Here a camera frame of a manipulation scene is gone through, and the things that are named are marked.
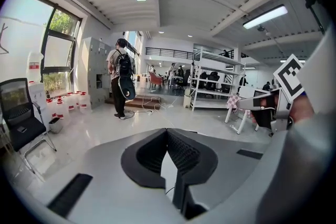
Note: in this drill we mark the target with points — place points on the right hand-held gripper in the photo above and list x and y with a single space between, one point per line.
287 78

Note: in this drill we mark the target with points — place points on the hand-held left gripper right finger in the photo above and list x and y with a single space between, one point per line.
186 154

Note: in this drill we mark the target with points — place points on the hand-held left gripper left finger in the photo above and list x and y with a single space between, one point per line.
147 154

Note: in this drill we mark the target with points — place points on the person's right hand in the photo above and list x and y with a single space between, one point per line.
302 111

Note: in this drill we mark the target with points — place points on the white legged table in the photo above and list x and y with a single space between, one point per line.
242 123

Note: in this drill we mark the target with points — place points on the checkered tablecloth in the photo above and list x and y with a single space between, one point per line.
232 102

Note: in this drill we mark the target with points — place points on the wooden step platform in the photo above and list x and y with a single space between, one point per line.
141 102

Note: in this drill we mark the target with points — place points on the white shelving rack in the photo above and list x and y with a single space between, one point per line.
207 105

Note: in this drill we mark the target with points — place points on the beige pedal bin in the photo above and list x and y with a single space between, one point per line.
187 99

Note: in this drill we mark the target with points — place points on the round smoke detector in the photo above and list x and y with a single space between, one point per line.
260 29

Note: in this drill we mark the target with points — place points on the orange armchair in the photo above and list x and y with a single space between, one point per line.
156 80

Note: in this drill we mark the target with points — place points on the group of red-label water bottles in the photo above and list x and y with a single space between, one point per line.
81 105

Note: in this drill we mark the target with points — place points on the small white waste bin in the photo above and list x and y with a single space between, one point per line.
55 127

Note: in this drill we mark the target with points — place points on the black balcony railing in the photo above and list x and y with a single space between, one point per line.
170 53

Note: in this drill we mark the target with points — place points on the grey metal locker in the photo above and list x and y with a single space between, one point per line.
93 65

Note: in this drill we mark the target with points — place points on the black mesh office chair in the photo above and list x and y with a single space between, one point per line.
29 139

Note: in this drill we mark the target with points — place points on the white water dispenser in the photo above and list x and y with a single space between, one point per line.
38 102

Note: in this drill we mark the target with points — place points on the black framed window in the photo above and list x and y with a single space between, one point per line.
57 69

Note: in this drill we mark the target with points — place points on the large water jug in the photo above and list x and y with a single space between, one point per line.
34 68

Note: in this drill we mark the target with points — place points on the wooden coat rack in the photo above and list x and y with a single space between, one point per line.
2 34

